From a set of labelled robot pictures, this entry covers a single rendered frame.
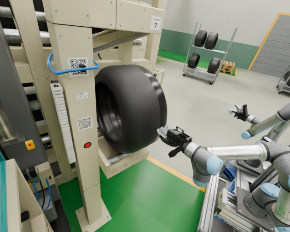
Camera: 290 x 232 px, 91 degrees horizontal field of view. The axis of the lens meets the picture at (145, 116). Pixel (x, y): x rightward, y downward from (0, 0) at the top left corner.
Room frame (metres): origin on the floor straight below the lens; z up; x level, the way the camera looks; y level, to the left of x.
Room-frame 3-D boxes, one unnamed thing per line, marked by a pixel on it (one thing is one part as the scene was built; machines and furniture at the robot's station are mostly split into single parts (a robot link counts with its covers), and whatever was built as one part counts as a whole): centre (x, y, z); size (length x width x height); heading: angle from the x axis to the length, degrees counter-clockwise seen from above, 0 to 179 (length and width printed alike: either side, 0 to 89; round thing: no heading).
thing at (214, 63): (6.09, -1.94, 0.96); 1.30 x 0.62 x 1.92; 63
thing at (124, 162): (0.71, 0.08, 0.84); 0.36 x 0.09 x 0.06; 134
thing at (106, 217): (0.62, 0.35, 0.01); 0.27 x 0.27 x 0.02; 44
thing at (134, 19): (1.11, 0.29, 1.71); 0.61 x 0.25 x 0.15; 134
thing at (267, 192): (0.57, -0.88, 0.88); 0.13 x 0.12 x 0.14; 1
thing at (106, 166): (0.69, 0.30, 0.90); 0.40 x 0.03 x 0.10; 44
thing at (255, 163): (1.03, -1.09, 0.77); 0.15 x 0.15 x 0.10
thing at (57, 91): (0.54, 0.39, 1.19); 0.05 x 0.04 x 0.48; 44
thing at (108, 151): (0.81, 0.17, 0.80); 0.37 x 0.36 x 0.02; 44
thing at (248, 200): (0.58, -0.88, 0.77); 0.15 x 0.15 x 0.10
